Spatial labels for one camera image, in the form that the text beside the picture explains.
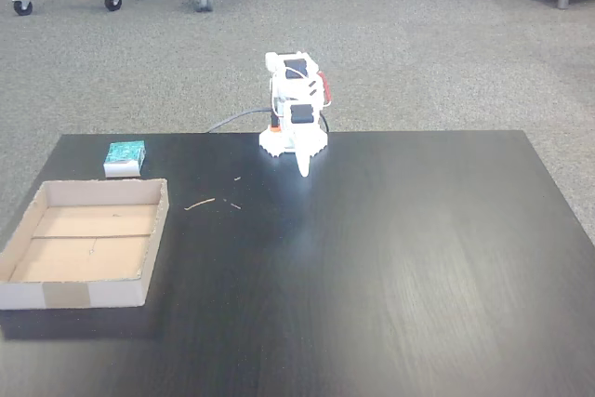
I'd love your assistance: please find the green and white block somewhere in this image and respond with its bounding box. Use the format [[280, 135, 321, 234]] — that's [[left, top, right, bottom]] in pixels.
[[102, 139, 147, 179]]

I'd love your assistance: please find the shallow cardboard box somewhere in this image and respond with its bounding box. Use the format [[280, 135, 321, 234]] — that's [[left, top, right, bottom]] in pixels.
[[0, 177, 170, 311]]

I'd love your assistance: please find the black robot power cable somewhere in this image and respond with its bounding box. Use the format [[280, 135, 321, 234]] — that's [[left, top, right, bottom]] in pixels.
[[206, 108, 273, 134]]

